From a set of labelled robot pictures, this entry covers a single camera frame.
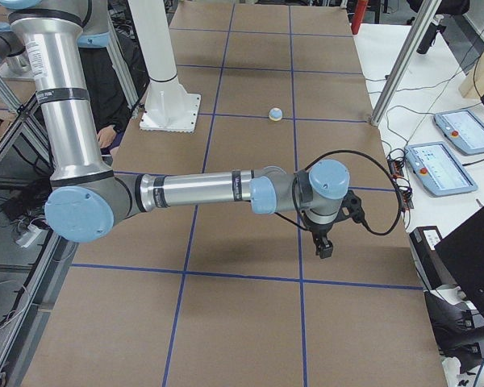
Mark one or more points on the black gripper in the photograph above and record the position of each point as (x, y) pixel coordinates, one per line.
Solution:
(319, 230)

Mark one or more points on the blue and cream bell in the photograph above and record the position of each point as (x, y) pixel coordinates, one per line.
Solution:
(275, 114)

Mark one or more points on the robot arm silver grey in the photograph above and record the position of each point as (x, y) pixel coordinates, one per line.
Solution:
(87, 197)

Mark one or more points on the black box with white label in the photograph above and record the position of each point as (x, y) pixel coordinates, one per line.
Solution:
(423, 244)

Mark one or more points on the brown paper mat blue grid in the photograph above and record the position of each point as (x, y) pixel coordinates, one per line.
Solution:
(216, 295)

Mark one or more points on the near blue teach pendant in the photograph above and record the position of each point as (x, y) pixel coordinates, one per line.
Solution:
(438, 170)

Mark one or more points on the blue teach pendant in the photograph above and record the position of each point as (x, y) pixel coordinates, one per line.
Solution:
(463, 129)
(438, 170)

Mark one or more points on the black laptop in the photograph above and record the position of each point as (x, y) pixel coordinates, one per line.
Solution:
(462, 253)

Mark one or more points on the far blue teach pendant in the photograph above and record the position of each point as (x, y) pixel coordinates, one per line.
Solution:
(463, 129)

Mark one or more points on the red cylinder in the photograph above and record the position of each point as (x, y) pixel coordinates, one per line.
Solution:
(358, 15)

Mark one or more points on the seated person in black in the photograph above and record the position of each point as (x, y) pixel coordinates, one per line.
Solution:
(107, 99)

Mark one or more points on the white power strip on floor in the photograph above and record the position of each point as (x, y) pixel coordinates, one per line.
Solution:
(30, 235)

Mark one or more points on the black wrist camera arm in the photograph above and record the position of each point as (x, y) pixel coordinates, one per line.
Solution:
(351, 208)

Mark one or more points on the small circuit board with wires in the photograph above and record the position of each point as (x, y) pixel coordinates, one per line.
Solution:
(396, 160)

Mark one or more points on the white pedestal column with base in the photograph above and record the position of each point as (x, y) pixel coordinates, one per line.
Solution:
(167, 106)

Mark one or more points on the aluminium frame post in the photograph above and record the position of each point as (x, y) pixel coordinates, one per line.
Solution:
(423, 19)

